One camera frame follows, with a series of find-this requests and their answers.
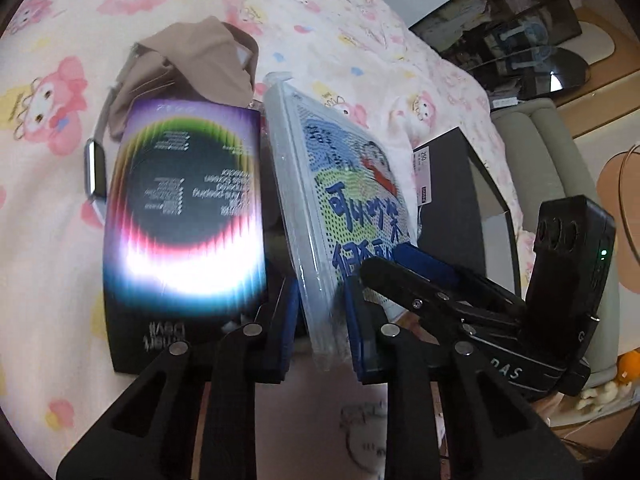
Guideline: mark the beige folded cloth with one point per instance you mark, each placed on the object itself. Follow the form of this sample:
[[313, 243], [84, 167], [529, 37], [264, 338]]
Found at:
[[209, 60]]

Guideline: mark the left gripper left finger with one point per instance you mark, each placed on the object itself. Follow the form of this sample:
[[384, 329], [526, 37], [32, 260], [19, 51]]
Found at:
[[188, 415]]

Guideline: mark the cartoon bead kit package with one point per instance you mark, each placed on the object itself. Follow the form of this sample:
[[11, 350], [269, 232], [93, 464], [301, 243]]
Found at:
[[340, 204]]

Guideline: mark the black open storage box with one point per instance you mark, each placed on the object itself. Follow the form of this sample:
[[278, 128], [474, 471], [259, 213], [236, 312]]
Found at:
[[463, 218]]

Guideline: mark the dark display cabinet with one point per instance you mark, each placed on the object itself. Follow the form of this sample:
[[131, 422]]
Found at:
[[513, 48]]

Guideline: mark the silver smart watch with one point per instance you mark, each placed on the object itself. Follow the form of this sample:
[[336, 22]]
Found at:
[[94, 154]]

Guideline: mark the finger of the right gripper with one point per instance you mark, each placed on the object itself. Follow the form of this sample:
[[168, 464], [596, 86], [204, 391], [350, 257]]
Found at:
[[434, 306], [435, 264]]

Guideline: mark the black rainbow circle box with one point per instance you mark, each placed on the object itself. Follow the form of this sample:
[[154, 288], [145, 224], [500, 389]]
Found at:
[[183, 253]]

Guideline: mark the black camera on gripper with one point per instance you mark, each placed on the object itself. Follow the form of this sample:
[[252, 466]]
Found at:
[[573, 249]]

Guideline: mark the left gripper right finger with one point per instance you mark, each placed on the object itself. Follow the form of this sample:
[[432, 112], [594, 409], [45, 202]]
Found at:
[[448, 409]]

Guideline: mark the pink cartoon print blanket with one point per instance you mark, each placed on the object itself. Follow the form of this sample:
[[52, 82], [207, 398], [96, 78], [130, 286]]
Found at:
[[58, 58]]

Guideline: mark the grey green sofa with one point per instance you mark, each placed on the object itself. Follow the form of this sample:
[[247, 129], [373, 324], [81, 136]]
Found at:
[[545, 164]]

